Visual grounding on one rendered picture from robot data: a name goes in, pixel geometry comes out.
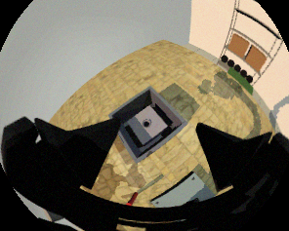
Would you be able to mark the dark red peg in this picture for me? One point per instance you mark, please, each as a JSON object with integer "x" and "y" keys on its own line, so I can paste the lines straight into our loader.
{"x": 133, "y": 199}

